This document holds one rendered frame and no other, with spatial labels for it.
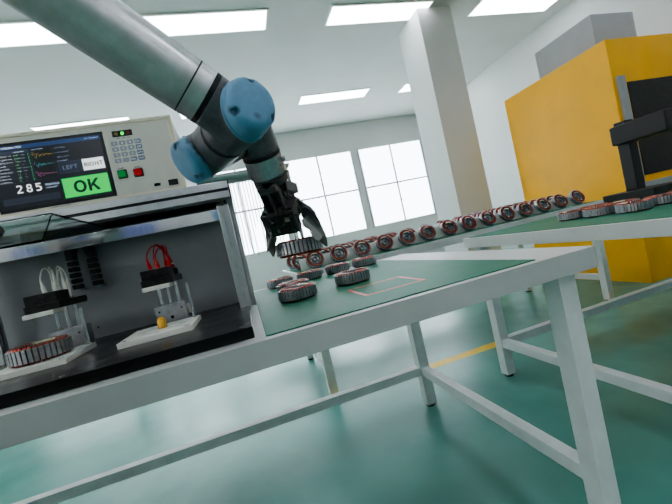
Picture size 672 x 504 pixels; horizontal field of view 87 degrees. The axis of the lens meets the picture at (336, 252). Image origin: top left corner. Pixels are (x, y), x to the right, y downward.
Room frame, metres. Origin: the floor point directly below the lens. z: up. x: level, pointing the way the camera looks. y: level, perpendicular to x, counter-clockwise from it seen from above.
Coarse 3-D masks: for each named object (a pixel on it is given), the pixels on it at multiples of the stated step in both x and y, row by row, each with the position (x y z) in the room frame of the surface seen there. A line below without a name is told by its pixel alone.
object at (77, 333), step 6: (90, 324) 0.92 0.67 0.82; (60, 330) 0.88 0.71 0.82; (66, 330) 0.87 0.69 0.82; (72, 330) 0.88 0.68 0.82; (78, 330) 0.88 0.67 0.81; (90, 330) 0.92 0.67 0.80; (72, 336) 0.87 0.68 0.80; (78, 336) 0.88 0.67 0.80; (84, 336) 0.88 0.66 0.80; (90, 336) 0.91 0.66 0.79; (78, 342) 0.88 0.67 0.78; (84, 342) 0.88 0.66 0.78
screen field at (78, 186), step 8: (80, 176) 0.91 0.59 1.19; (88, 176) 0.91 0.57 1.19; (96, 176) 0.92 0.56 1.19; (104, 176) 0.92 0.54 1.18; (64, 184) 0.90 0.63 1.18; (72, 184) 0.90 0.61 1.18; (80, 184) 0.91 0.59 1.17; (88, 184) 0.91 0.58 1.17; (96, 184) 0.91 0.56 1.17; (104, 184) 0.92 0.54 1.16; (64, 192) 0.90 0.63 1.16; (72, 192) 0.90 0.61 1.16; (80, 192) 0.91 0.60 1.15; (88, 192) 0.91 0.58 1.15; (96, 192) 0.91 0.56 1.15
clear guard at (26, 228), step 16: (0, 224) 0.66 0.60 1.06; (16, 224) 0.66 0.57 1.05; (32, 224) 0.66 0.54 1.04; (48, 224) 0.67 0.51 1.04; (64, 224) 0.80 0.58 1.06; (80, 224) 0.84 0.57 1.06; (96, 224) 0.90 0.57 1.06; (0, 240) 0.63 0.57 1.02; (16, 240) 0.63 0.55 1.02; (32, 240) 0.63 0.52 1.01
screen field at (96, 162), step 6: (102, 156) 0.92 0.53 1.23; (60, 162) 0.90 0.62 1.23; (66, 162) 0.90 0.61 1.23; (72, 162) 0.90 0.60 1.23; (78, 162) 0.91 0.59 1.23; (84, 162) 0.91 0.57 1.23; (90, 162) 0.91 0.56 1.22; (96, 162) 0.92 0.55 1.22; (102, 162) 0.92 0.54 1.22; (60, 168) 0.90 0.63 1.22; (66, 168) 0.90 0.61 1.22; (72, 168) 0.90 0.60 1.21; (78, 168) 0.91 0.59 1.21; (84, 168) 0.91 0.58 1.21; (90, 168) 0.91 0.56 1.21; (96, 168) 0.92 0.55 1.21
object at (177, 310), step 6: (180, 300) 0.96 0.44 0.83; (186, 300) 0.97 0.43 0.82; (162, 306) 0.93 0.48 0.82; (168, 306) 0.93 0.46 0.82; (174, 306) 0.93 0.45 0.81; (180, 306) 0.94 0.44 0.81; (156, 312) 0.92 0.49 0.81; (162, 312) 0.93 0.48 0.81; (168, 312) 0.93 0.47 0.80; (174, 312) 0.93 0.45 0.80; (180, 312) 0.94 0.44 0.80; (186, 312) 0.94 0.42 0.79; (168, 318) 0.93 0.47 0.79; (174, 318) 0.93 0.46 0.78; (180, 318) 0.94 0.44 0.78
